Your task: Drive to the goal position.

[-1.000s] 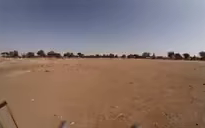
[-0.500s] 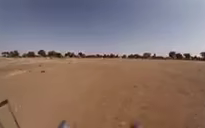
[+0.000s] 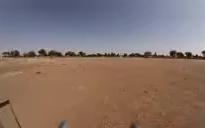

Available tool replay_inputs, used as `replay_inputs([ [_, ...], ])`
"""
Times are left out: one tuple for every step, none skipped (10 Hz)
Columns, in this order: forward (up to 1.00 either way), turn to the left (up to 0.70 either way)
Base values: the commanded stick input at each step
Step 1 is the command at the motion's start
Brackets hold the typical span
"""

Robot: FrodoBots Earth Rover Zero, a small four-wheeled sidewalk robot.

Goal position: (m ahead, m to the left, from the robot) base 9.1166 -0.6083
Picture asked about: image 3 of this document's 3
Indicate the row of trees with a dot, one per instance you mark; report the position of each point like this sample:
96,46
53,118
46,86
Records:
53,53

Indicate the robot's own part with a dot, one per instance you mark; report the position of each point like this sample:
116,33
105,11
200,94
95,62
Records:
63,124
135,126

